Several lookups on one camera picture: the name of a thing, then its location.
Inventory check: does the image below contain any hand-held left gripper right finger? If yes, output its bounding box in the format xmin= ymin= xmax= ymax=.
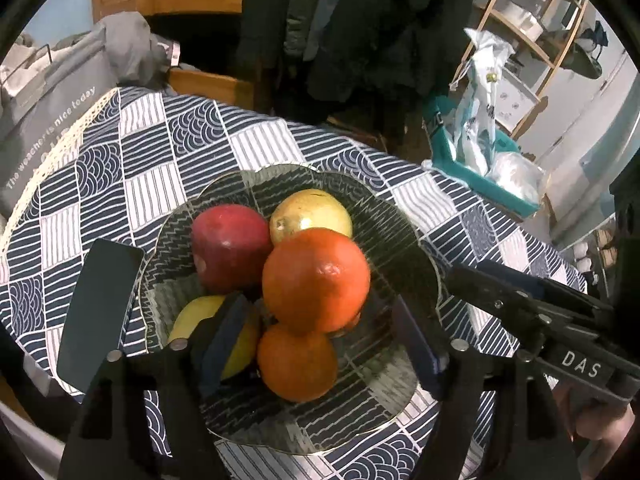
xmin=392 ymin=297 xmax=583 ymax=480

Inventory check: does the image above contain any yellow-green pear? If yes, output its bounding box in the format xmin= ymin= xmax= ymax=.
xmin=167 ymin=295 xmax=263 ymax=381

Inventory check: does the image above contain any wooden shelf rack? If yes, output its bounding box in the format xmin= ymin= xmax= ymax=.
xmin=470 ymin=0 xmax=588 ymax=141

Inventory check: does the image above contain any blue white patterned tablecloth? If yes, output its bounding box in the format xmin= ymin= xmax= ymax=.
xmin=0 ymin=85 xmax=588 ymax=480

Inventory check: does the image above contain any black smartphone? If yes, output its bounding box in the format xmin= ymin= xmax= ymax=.
xmin=56 ymin=238 xmax=146 ymax=393

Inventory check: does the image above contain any grey printed bag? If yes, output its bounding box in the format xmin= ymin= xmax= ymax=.
xmin=0 ymin=30 xmax=121 ymax=213

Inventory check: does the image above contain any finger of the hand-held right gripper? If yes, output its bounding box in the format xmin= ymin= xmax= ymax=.
xmin=477 ymin=260 xmax=613 ymax=313
xmin=445 ymin=266 xmax=548 ymax=356

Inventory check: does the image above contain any person's right hand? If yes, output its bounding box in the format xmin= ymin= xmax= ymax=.
xmin=554 ymin=384 xmax=636 ymax=466

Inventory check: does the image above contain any dark hanging coat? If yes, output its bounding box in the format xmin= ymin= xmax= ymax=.
xmin=237 ymin=0 xmax=476 ymax=126

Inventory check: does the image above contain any clear glass plate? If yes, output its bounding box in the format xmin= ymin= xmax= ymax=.
xmin=137 ymin=165 xmax=446 ymax=456

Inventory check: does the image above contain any beige cloth with rope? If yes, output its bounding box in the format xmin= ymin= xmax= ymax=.
xmin=0 ymin=32 xmax=53 ymax=101

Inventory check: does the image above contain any white printed box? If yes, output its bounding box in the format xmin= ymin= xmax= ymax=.
xmin=492 ymin=67 xmax=538 ymax=131

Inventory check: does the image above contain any orange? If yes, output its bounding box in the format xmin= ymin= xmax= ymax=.
xmin=256 ymin=322 xmax=339 ymax=403
xmin=261 ymin=227 xmax=372 ymax=336

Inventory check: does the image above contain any white blue printed plastic bag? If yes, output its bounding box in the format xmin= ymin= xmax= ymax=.
xmin=450 ymin=27 xmax=516 ymax=173

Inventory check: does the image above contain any red apple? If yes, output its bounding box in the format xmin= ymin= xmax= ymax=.
xmin=190 ymin=205 xmax=275 ymax=296

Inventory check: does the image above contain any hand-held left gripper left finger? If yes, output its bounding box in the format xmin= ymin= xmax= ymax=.
xmin=60 ymin=292 xmax=253 ymax=480

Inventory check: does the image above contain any white round container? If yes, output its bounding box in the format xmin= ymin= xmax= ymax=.
xmin=500 ymin=0 xmax=543 ymax=41

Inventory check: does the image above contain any white frame bar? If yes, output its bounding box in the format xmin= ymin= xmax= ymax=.
xmin=0 ymin=400 xmax=61 ymax=466

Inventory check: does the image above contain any teal box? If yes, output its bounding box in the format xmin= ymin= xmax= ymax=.
xmin=422 ymin=92 xmax=543 ymax=218

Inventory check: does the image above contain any grey jacket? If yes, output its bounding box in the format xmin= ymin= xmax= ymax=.
xmin=95 ymin=12 xmax=181 ymax=91

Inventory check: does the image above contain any grey-blue hanging garment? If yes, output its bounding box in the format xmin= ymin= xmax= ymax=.
xmin=285 ymin=0 xmax=351 ymax=61

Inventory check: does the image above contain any clear plastic bag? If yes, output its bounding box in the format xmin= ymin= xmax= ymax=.
xmin=487 ymin=152 xmax=546 ymax=204

